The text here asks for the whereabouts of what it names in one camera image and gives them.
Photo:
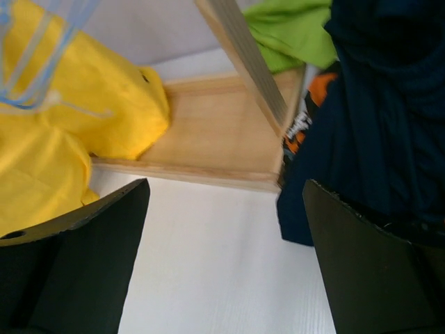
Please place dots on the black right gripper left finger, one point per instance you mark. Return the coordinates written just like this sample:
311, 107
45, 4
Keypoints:
71, 274

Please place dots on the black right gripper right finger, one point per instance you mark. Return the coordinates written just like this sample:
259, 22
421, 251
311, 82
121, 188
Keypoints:
381, 274

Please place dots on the navy blue shorts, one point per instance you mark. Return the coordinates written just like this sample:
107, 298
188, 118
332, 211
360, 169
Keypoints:
377, 137

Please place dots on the yellow shorts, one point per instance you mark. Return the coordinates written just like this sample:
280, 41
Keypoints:
98, 104

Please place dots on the camouflage patterned shorts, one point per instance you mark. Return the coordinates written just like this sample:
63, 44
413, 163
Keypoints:
313, 96

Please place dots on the lime green shorts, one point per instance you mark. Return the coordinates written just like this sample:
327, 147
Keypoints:
290, 33

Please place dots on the blue hanger of yellow shorts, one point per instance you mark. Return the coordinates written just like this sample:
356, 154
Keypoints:
35, 93

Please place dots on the wooden clothes rack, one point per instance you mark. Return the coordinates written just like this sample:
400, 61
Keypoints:
227, 129

